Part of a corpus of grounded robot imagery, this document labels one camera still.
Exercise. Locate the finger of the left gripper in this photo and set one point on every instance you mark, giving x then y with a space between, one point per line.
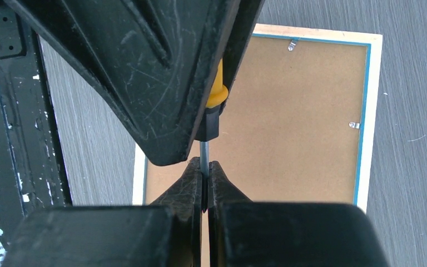
243 26

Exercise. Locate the yellow handled screwdriver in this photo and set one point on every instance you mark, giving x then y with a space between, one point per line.
209 126

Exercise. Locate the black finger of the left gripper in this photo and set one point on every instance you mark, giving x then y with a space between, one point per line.
153 62

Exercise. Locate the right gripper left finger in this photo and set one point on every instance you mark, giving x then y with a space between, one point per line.
166 232

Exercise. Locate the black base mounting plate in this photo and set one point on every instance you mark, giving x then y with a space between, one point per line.
32 173

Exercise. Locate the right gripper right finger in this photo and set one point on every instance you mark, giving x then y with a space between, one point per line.
243 232

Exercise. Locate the blue picture frame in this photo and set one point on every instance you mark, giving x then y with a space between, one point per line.
299 123

